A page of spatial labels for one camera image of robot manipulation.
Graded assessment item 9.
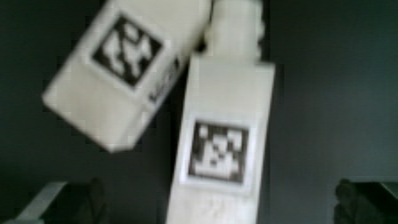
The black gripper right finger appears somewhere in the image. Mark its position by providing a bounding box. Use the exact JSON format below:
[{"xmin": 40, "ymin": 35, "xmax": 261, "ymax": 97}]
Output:
[{"xmin": 332, "ymin": 179, "xmax": 398, "ymax": 224}]

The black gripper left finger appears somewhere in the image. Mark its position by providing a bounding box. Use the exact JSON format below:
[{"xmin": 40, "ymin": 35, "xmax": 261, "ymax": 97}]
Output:
[{"xmin": 14, "ymin": 178, "xmax": 110, "ymax": 224}]

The white table leg with tag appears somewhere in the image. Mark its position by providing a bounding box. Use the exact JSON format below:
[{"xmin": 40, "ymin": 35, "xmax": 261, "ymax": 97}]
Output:
[{"xmin": 165, "ymin": 0, "xmax": 275, "ymax": 224}]

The white table leg right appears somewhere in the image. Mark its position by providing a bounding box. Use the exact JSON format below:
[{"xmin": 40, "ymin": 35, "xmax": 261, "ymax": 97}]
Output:
[{"xmin": 42, "ymin": 0, "xmax": 211, "ymax": 153}]

